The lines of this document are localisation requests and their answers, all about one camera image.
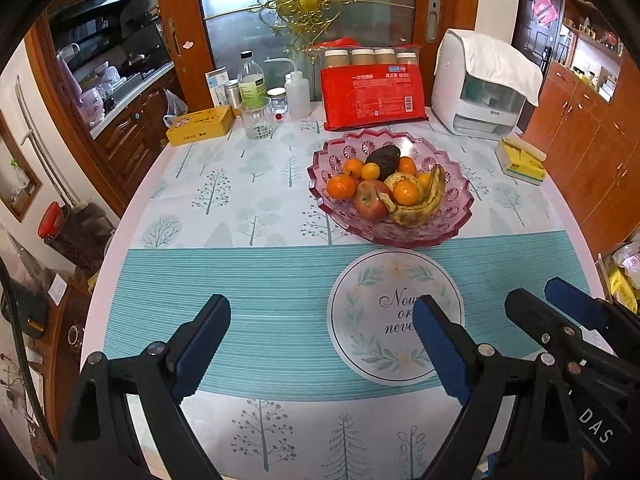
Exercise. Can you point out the yellow tin box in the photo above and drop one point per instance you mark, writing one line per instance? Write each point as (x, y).
(200, 126)

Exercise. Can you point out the clear bottle with green label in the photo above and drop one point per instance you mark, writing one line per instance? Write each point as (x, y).
(251, 80)

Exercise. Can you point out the white countertop appliance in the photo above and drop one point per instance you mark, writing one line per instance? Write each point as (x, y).
(480, 110)

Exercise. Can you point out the frosted glass sliding door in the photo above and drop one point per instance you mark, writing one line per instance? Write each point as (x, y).
(235, 10)

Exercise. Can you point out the red door decoration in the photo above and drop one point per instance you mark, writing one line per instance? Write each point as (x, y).
(545, 9)

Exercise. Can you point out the red plastic bag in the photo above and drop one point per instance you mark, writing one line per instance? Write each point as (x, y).
(340, 42)

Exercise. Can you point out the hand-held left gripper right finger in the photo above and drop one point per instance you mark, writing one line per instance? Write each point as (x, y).
(437, 355)

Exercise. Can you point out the pink plastic bag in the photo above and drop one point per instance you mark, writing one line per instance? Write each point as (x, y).
(82, 95)

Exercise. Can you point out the dark avocado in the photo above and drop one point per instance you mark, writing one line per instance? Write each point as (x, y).
(382, 159)

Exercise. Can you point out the white towel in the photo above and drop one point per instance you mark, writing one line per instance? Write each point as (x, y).
(495, 57)

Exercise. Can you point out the wooden display shelf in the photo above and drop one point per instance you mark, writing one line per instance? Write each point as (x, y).
(595, 45)

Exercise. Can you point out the wooden kitchen base cabinet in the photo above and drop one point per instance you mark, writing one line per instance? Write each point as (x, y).
(130, 125)

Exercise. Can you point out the small metal can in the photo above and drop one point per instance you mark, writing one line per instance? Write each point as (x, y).
(231, 92)

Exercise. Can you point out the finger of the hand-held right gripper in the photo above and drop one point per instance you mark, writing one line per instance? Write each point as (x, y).
(575, 302)
(530, 307)

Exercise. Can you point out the white squeeze wash bottle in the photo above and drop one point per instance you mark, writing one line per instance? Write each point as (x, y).
(297, 95)

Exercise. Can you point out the white plastic bag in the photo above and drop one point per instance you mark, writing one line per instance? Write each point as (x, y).
(175, 107)

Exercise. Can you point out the white and blue carton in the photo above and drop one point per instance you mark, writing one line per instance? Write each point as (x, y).
(215, 82)

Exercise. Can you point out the red paper cup package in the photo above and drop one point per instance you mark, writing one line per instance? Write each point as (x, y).
(372, 90)

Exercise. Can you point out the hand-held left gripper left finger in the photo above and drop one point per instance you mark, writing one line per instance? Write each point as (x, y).
(200, 355)

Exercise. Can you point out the red lidded jar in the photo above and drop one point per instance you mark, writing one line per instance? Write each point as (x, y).
(60, 230)

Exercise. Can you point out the black range hood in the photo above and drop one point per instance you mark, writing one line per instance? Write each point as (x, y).
(100, 25)

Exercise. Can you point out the wooden wall niche frame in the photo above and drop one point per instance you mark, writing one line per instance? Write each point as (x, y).
(7, 150)

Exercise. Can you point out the white wall rail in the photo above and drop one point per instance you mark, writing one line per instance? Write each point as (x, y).
(40, 135)

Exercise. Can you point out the pink glass fruit bowl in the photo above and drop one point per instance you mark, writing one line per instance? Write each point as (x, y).
(400, 232)

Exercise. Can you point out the red apple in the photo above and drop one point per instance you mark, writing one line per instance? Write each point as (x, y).
(370, 202)

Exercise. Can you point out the gold door ornament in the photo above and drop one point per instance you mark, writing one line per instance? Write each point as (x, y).
(307, 0)

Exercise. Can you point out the white floral plate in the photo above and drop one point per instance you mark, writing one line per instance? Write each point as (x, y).
(370, 285)

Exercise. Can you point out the yellow packet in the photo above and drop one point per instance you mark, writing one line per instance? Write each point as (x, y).
(622, 285)

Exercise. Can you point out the orange tangerine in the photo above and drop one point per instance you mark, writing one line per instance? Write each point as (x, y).
(406, 192)
(407, 165)
(353, 166)
(341, 186)

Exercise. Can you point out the spotted yellow banana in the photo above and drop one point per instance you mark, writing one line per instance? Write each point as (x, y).
(427, 200)

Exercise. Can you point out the small glass jar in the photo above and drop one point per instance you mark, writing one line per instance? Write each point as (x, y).
(276, 101)

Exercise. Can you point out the dark entrance door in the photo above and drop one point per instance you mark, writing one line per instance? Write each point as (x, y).
(532, 35)

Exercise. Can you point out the small orange kumquat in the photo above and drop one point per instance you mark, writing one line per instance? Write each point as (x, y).
(424, 180)
(371, 171)

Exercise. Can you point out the clear glass tumbler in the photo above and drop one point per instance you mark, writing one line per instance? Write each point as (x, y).
(257, 122)

